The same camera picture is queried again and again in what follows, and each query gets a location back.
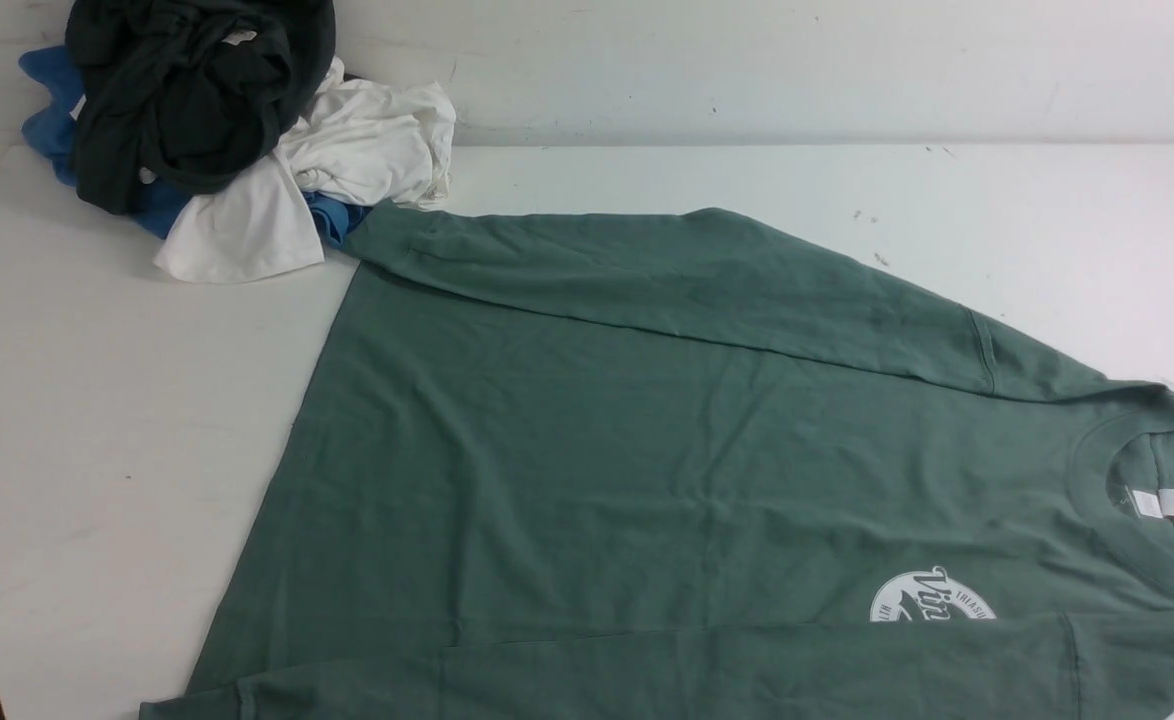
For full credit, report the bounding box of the dark green crumpled garment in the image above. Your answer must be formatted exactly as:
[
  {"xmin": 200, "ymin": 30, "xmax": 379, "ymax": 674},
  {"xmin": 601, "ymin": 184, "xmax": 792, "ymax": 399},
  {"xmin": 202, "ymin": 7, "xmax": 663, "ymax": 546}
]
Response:
[{"xmin": 65, "ymin": 1, "xmax": 336, "ymax": 215}]

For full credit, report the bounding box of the green long-sleeve top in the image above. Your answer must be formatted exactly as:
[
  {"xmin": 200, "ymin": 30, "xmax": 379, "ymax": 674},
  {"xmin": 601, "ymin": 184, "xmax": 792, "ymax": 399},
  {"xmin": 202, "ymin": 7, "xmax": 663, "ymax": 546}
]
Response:
[{"xmin": 139, "ymin": 208, "xmax": 1174, "ymax": 719}]

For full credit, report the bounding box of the white crumpled garment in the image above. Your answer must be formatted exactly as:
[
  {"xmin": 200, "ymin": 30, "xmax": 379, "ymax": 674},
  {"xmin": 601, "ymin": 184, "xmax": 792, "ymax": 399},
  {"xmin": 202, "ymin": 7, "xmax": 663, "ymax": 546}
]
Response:
[{"xmin": 154, "ymin": 59, "xmax": 456, "ymax": 284}]

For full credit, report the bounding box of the blue crumpled garment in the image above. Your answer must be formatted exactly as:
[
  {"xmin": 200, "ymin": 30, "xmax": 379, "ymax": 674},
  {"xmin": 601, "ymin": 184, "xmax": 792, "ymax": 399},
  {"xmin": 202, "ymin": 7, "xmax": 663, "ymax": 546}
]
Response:
[{"xmin": 16, "ymin": 45, "xmax": 371, "ymax": 249}]

